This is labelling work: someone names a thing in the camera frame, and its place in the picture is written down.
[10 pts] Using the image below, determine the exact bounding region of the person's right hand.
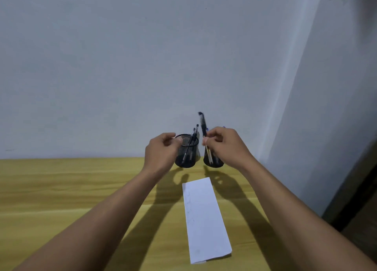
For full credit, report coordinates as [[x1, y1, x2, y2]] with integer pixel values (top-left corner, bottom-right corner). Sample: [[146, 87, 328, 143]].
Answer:
[[202, 126, 257, 171]]

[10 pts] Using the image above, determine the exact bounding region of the black mesh pen cup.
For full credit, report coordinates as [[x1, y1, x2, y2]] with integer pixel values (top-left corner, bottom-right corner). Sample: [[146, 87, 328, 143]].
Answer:
[[203, 145, 224, 168], [174, 133, 200, 168]]

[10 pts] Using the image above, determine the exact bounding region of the white paper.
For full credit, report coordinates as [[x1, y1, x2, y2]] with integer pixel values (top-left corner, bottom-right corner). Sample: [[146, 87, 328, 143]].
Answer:
[[182, 177, 232, 265]]

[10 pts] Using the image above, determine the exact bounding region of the black pen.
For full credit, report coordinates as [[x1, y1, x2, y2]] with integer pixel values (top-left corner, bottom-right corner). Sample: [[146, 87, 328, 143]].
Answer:
[[181, 127, 196, 164], [190, 124, 199, 159], [198, 112, 214, 165]]

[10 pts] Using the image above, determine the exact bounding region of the person's left hand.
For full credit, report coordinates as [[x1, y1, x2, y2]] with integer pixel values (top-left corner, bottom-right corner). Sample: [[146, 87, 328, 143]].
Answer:
[[142, 132, 184, 181]]

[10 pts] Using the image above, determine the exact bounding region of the person's right forearm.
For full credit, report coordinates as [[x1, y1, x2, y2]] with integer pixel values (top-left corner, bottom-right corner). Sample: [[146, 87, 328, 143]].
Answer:
[[240, 159, 377, 271]]

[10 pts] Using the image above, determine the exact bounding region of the person's left forearm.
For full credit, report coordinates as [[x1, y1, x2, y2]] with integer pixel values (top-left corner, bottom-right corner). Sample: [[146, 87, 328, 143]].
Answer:
[[13, 169, 161, 271]]

